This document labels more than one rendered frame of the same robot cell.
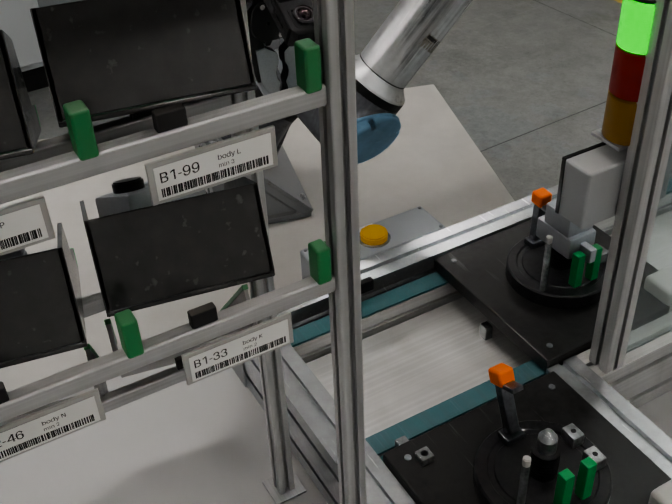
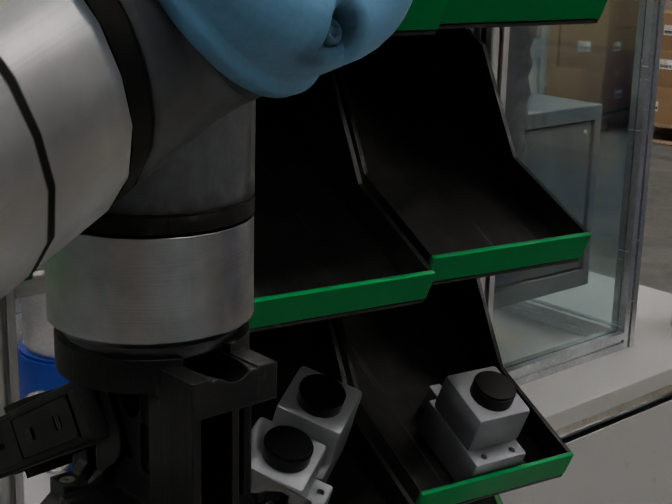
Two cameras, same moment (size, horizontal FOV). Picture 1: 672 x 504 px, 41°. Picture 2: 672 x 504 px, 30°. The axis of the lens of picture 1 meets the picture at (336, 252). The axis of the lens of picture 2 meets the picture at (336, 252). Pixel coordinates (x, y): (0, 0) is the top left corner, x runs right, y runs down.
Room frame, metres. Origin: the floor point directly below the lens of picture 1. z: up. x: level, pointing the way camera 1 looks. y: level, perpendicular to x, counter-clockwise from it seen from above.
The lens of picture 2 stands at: (1.43, 0.03, 1.58)
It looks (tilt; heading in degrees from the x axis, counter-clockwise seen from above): 16 degrees down; 166
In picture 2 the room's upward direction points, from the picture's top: 1 degrees clockwise
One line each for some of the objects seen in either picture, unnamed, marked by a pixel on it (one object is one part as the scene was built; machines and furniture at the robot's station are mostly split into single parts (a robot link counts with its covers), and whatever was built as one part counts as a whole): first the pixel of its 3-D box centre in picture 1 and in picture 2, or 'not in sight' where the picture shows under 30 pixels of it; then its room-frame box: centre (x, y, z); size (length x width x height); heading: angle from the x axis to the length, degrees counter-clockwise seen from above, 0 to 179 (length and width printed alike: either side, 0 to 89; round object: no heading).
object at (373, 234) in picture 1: (374, 237); not in sight; (1.05, -0.06, 0.96); 0.04 x 0.04 x 0.02
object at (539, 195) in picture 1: (542, 218); not in sight; (0.98, -0.28, 1.04); 0.04 x 0.02 x 0.08; 28
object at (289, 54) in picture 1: (283, 66); not in sight; (1.01, 0.05, 1.26); 0.06 x 0.03 x 0.09; 28
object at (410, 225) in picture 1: (374, 254); not in sight; (1.05, -0.06, 0.93); 0.21 x 0.07 x 0.06; 118
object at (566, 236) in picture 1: (572, 224); not in sight; (0.93, -0.30, 1.06); 0.08 x 0.04 x 0.07; 29
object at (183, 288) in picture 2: not in sight; (157, 271); (0.99, 0.07, 1.45); 0.08 x 0.08 x 0.05
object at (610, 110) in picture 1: (630, 113); not in sight; (0.81, -0.31, 1.28); 0.05 x 0.05 x 0.05
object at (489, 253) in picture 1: (557, 280); not in sight; (0.94, -0.30, 0.96); 0.24 x 0.24 x 0.02; 28
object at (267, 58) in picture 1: (260, 72); not in sight; (0.99, 0.08, 1.26); 0.06 x 0.03 x 0.09; 28
